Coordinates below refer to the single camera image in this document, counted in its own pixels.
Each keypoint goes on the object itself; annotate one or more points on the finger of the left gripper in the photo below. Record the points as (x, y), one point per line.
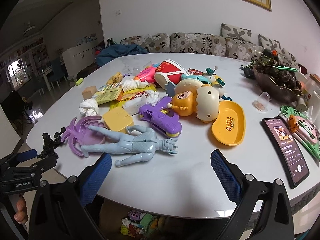
(14, 159)

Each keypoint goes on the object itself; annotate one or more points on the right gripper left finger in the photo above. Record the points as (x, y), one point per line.
(92, 177)

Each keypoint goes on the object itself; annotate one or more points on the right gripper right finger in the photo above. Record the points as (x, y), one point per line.
(229, 180)

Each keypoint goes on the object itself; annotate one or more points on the yellow toy case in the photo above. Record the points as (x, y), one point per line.
(117, 119)

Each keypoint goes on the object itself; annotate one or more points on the clear capsule with toy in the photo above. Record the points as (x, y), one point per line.
(262, 101)

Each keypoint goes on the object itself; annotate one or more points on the purple toy gun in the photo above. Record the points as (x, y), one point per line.
(162, 118)

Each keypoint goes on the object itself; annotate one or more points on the yellow nabati wafer wrapper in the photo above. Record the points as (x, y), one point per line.
(130, 95)

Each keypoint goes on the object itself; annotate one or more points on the teal toy whale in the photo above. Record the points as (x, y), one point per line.
(205, 79)

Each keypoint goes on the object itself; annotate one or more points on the yellow green snack packet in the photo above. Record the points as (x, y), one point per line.
(108, 96)

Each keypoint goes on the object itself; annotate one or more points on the person's left hand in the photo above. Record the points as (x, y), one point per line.
(21, 215)

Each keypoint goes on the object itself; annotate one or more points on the purple palm tree toy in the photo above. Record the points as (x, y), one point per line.
(78, 134)

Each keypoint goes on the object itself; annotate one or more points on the orange yellow toy tray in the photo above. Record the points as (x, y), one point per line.
(230, 125)

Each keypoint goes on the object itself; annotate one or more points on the cardboard box of toys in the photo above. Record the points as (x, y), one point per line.
(120, 222)

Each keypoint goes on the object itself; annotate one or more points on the black smartphone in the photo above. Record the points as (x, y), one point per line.
(287, 149)

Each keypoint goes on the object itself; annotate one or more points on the grey blue action figure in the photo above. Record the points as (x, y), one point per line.
(140, 141)

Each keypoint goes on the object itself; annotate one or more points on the crumpled white tissue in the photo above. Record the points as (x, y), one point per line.
(89, 107)

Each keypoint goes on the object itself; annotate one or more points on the green panda wipes pack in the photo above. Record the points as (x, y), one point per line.
(302, 129)

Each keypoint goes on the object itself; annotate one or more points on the wooden cube block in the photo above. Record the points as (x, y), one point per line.
(88, 92)

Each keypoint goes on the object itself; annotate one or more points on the orange deer egg toy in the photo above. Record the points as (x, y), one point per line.
(191, 96)

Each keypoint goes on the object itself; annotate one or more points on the green highlighter marker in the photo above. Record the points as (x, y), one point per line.
(79, 81)

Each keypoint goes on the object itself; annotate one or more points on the white tissue wad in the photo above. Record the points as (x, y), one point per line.
(132, 84)

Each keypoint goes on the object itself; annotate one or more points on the gold candy wrapper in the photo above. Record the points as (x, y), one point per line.
(116, 78)

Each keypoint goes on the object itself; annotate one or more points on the red snack wrapper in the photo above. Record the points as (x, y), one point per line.
(195, 72)

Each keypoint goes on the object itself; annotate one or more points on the clear plastic cup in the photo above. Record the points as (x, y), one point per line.
(133, 70)

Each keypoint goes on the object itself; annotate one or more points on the white cabinet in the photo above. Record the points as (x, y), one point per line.
(79, 57)

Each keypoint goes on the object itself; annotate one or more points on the pink toy gun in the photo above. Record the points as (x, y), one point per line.
(147, 75)

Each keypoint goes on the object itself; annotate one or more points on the blue cloth heap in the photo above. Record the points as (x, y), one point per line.
(118, 50)

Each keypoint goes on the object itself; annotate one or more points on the floral sofa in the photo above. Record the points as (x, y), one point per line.
(233, 42)

